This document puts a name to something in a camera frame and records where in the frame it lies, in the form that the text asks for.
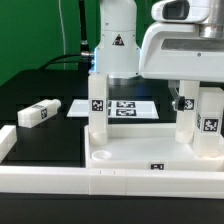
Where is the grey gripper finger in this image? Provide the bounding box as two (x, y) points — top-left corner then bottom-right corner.
(168, 80), (185, 111)

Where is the black cable with connector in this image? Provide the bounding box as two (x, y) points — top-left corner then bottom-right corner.
(39, 0), (95, 70)

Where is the white thin cable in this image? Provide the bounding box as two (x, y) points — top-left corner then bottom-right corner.
(58, 0), (67, 70)

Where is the white desk tabletop tray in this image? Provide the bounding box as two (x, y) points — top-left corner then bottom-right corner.
(84, 123), (224, 172)

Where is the white U-shaped obstacle fence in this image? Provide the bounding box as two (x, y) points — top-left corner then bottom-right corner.
(0, 124), (224, 200)

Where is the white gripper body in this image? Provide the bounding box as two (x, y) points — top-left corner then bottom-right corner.
(139, 22), (224, 82)

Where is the white marker base plate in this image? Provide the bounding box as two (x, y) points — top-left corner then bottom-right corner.
(67, 99), (159, 119)

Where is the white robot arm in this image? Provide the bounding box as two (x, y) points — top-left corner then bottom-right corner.
(92, 0), (224, 83)

